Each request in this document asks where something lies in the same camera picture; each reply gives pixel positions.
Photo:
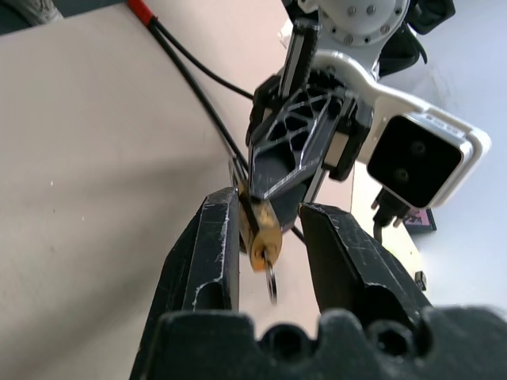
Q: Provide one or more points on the truss finger of the black left gripper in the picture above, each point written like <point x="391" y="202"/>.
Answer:
<point x="293" y="154"/>
<point x="291" y="210"/>

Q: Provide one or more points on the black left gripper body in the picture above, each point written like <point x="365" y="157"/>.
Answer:
<point x="350" y="118"/>

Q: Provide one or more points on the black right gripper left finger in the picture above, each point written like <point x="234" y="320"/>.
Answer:
<point x="210" y="253"/>

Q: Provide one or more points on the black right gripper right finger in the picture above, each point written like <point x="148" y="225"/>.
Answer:
<point x="340" y="257"/>

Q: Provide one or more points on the brass padlock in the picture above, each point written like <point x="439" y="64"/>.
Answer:
<point x="263" y="237"/>

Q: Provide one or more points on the small black block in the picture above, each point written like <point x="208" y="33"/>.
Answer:
<point x="420" y="280"/>

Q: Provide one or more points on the black framed pink card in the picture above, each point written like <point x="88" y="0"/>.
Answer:
<point x="420" y="221"/>

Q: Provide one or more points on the grey textured object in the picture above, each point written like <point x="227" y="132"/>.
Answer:
<point x="27" y="10"/>

